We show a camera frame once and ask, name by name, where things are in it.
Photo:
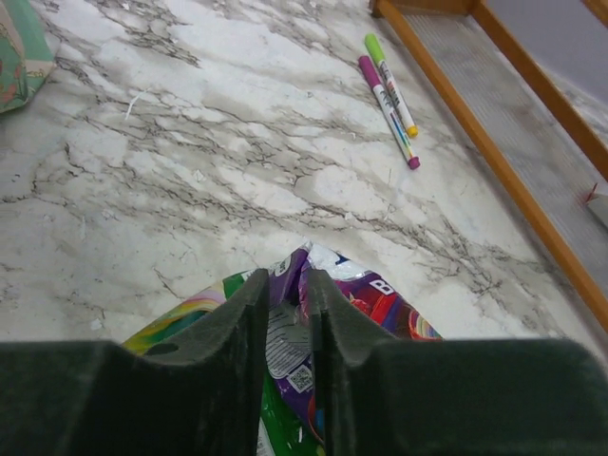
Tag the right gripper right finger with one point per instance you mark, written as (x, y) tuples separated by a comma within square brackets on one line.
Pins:
[(381, 395)]

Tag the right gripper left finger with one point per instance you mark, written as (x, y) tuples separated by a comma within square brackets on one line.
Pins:
[(196, 393)]

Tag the purple snack packet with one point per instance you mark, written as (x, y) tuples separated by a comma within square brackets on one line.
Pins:
[(289, 384)]

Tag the green snack packet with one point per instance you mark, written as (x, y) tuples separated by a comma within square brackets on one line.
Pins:
[(190, 313)]

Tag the green printed paper bag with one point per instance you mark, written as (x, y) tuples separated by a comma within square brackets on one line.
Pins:
[(26, 59)]

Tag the orange wooden shelf rack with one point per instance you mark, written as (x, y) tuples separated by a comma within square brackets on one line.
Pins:
[(547, 157)]

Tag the magenta cap marker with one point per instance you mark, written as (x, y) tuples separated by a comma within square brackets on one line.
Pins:
[(370, 74)]

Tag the green cap marker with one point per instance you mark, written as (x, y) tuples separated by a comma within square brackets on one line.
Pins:
[(379, 58)]

